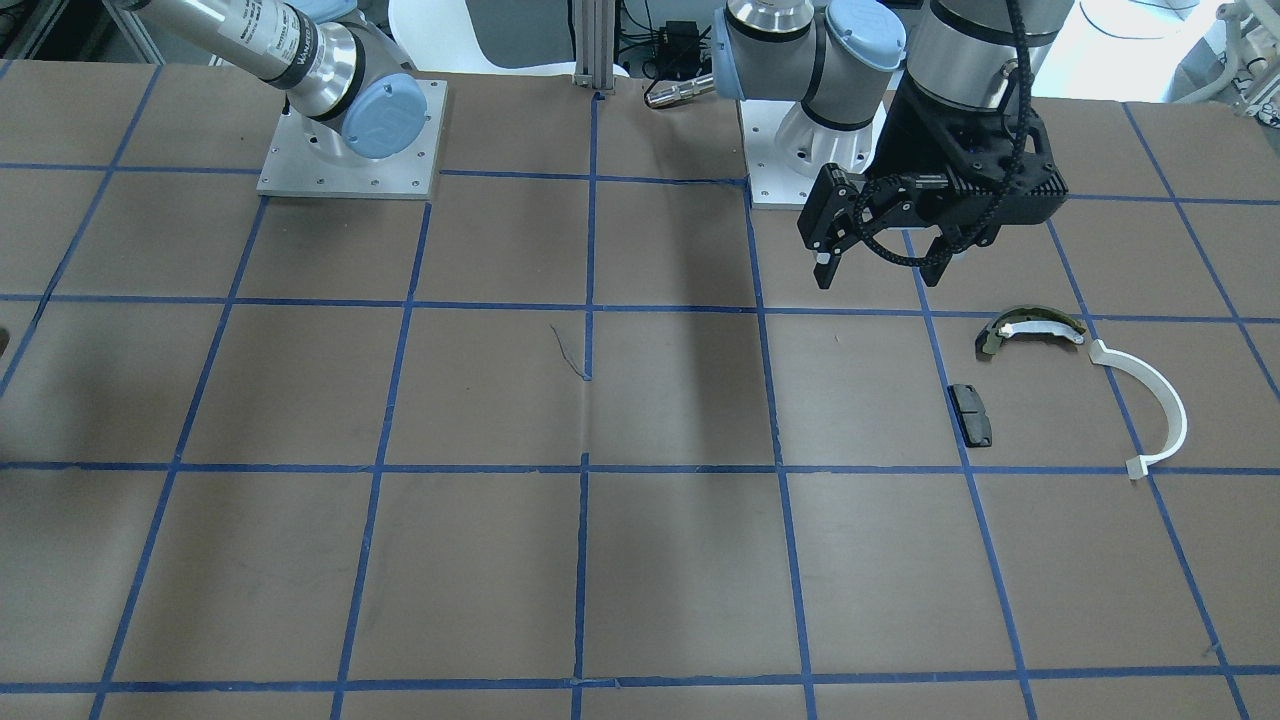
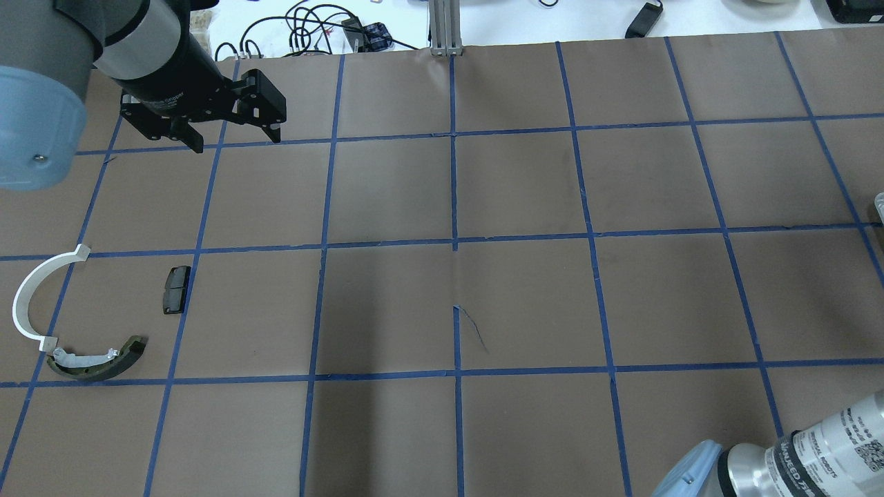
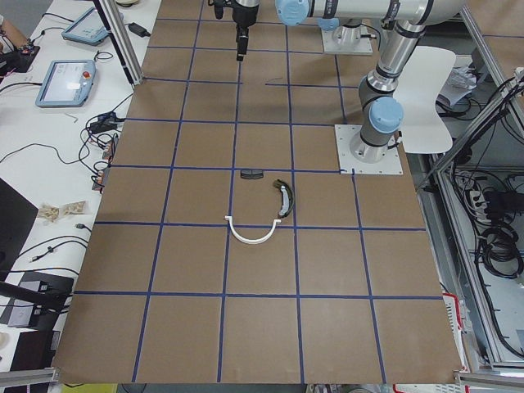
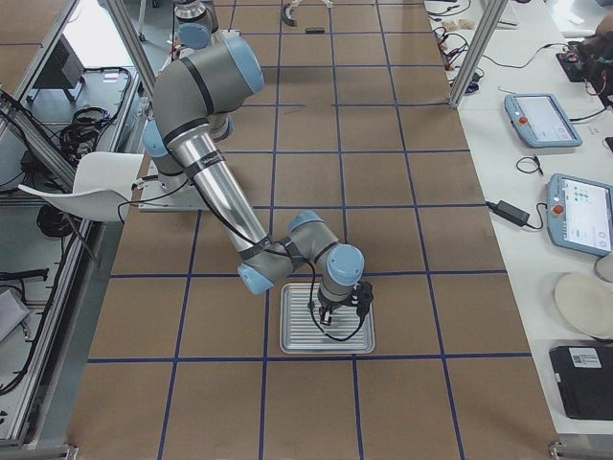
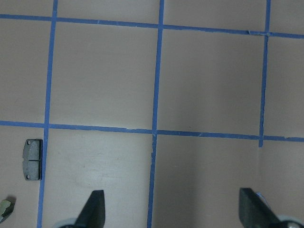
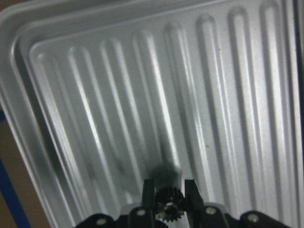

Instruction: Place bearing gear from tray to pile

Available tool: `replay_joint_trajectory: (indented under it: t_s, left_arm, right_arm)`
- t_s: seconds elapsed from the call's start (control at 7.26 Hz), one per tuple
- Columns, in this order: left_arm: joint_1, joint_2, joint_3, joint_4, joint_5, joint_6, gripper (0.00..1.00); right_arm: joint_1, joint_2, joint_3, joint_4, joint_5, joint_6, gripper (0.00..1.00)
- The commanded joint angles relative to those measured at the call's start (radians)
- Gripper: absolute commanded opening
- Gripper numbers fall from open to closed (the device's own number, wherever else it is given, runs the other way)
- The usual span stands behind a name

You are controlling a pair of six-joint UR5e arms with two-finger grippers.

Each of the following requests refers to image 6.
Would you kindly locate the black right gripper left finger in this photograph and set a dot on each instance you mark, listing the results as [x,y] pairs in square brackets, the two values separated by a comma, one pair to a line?
[148,203]

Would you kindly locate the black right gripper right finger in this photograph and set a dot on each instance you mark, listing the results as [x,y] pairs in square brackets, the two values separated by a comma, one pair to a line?
[194,204]

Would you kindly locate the small black bearing gear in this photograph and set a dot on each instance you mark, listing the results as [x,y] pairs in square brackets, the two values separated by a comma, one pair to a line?
[169,204]

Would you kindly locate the silver ribbed metal tray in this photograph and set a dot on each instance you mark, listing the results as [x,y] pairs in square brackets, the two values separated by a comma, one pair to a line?
[103,94]

